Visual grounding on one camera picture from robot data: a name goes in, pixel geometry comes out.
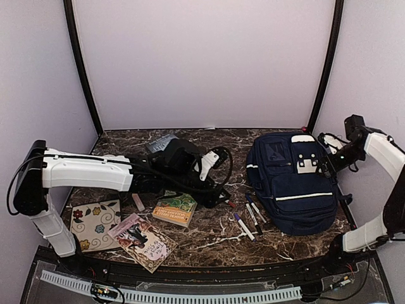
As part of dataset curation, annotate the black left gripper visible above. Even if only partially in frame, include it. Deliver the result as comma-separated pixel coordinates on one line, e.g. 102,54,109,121
163,170,230,208

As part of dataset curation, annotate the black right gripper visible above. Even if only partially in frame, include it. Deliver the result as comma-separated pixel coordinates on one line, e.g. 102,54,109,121
317,143,366,178

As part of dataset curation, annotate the orange treehouse paperback book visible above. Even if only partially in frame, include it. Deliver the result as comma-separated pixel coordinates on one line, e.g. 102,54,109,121
152,191,197,227

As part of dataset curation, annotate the navy blue backpack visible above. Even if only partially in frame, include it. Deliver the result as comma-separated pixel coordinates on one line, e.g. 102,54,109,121
246,132,352,236

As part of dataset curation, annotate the pink floral paperback book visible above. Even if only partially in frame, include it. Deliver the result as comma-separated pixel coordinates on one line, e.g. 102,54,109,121
108,213,178,274

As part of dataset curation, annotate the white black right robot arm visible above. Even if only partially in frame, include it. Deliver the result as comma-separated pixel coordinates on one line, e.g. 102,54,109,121
316,115,404,275

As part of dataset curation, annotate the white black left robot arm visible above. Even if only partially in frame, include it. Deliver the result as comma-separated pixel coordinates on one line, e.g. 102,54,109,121
6,139,234,276

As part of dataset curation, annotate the purple capped white marker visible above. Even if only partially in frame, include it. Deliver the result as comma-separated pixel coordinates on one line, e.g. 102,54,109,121
234,213,256,242

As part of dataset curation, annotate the blue capped white marker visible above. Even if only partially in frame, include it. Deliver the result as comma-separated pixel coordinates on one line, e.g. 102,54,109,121
245,193,267,224

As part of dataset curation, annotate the black capped white marker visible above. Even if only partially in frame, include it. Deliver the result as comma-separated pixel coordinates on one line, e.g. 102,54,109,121
246,203,263,236

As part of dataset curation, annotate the dark blue hardcover book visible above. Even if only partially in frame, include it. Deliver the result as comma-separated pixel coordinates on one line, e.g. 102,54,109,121
146,134,178,153

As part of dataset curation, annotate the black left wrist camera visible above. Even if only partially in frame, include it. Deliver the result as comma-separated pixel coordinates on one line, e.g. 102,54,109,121
163,139,199,174

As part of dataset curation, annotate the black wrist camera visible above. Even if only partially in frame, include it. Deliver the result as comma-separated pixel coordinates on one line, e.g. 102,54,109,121
163,139,199,174
344,114,365,141

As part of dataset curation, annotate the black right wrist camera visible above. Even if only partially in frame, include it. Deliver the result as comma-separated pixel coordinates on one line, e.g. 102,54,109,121
344,114,365,141

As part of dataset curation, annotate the black braided cable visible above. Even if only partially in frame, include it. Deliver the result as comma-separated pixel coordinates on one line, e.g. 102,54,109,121
208,147,234,187

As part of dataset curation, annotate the white slotted cable duct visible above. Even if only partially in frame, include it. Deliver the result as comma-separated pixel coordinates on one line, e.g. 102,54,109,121
40,270,302,303

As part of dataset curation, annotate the black front rail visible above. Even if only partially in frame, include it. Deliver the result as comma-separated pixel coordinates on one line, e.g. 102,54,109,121
34,245,380,286

